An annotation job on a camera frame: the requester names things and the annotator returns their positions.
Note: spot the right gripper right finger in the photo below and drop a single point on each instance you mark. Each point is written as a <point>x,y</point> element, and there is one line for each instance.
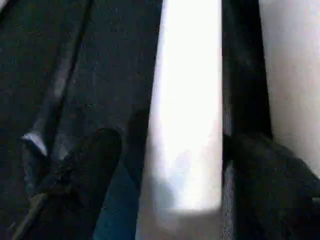
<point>275,190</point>

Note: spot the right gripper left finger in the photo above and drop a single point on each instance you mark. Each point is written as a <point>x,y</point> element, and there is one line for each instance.
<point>80,190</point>

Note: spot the black table mat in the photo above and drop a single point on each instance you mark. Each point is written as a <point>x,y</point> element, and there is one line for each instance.
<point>75,65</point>

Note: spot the white plastic table leg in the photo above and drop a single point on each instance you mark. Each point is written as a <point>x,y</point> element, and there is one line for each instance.
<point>185,100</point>
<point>295,75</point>

